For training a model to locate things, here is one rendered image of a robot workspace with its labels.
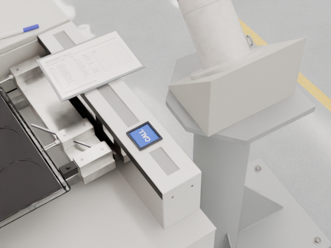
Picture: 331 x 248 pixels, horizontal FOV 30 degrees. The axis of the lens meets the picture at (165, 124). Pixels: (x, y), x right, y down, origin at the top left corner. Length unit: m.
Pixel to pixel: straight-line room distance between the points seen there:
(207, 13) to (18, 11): 0.48
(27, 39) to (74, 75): 0.18
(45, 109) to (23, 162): 0.17
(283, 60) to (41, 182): 0.60
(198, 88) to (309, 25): 1.68
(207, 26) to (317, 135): 1.23
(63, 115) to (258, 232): 1.04
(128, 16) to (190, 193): 1.84
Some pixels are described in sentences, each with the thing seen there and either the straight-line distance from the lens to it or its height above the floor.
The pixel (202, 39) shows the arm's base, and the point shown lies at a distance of 1.45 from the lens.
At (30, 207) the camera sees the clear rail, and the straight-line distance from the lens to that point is 1.30.
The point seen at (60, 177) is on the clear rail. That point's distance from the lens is 1.32.
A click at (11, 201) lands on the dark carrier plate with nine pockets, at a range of 1.32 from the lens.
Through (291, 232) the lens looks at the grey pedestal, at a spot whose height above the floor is 0.01.
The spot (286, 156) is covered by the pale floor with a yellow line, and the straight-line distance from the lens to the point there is 2.48.
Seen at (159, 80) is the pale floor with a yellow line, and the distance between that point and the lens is 2.71.
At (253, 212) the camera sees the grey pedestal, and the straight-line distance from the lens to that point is 2.20.
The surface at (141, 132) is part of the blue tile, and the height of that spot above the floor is 0.96.
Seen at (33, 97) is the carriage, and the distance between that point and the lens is 1.51.
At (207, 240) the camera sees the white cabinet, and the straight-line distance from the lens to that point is 1.35.
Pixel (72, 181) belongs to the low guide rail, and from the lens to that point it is 1.40.
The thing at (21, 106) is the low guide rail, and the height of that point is 0.83.
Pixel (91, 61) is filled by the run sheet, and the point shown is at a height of 0.97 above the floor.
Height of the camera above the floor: 1.98
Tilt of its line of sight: 51 degrees down
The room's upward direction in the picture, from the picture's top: 2 degrees counter-clockwise
